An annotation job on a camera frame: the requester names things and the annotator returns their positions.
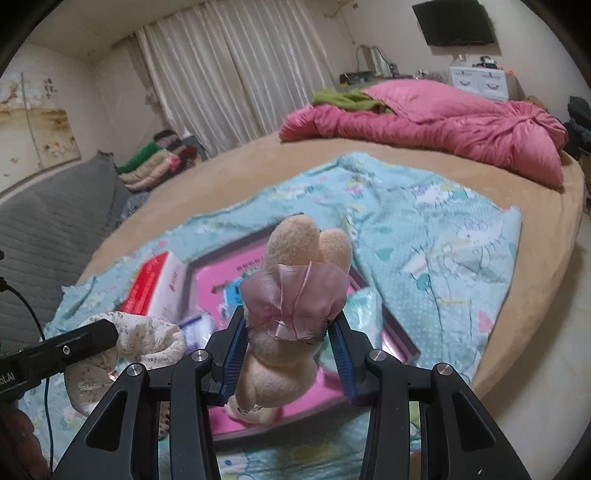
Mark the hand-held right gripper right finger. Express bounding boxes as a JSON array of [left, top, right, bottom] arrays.
[[328, 318, 532, 480]]

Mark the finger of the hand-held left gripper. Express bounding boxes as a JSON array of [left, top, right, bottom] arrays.
[[27, 318, 118, 380]]

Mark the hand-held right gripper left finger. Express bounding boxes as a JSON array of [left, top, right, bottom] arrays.
[[53, 305, 246, 480]]

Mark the beige plush rabbit pink bow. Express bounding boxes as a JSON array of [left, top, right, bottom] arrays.
[[223, 215, 355, 424]]

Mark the white floral cloth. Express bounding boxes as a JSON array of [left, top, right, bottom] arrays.
[[64, 311, 188, 415]]

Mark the pink lined cardboard box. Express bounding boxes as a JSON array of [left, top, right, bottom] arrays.
[[184, 225, 422, 445]]

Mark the person's left hand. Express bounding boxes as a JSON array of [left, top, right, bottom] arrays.
[[0, 400, 50, 480]]

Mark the blue white plastic packet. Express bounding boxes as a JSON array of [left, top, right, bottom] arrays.
[[177, 312, 219, 350]]

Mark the pale green tissue packet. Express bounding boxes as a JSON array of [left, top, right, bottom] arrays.
[[344, 285, 387, 334]]

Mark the red and white carton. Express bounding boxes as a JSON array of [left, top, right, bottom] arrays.
[[115, 250, 191, 325]]

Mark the grey quilted sofa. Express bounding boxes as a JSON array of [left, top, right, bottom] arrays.
[[0, 151, 133, 325]]

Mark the light blue printed blanket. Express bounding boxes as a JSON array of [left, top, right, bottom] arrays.
[[43, 151, 523, 480]]

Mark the stack of folded blankets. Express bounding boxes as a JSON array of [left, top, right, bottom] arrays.
[[115, 129, 209, 193]]

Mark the round tan bed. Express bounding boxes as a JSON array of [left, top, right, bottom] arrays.
[[75, 133, 588, 480]]

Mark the pink quilt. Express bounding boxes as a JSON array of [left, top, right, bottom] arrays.
[[278, 78, 570, 188]]

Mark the green cloth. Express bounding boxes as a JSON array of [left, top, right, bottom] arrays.
[[312, 88, 389, 114]]

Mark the white curtain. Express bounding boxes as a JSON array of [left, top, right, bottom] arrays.
[[135, 0, 339, 158]]

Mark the small vanity mirror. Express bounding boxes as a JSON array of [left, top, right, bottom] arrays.
[[355, 43, 392, 78]]

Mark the white drawer cabinet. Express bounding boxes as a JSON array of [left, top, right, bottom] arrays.
[[448, 64, 512, 103]]

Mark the dark clothes pile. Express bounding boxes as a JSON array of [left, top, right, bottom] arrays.
[[564, 94, 591, 158]]

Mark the black cable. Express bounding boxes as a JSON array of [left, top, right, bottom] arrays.
[[0, 276, 45, 345]]

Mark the wall poster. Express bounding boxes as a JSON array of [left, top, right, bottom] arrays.
[[0, 71, 82, 179]]

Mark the wall mounted black television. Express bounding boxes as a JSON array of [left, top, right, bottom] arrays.
[[411, 0, 496, 47]]

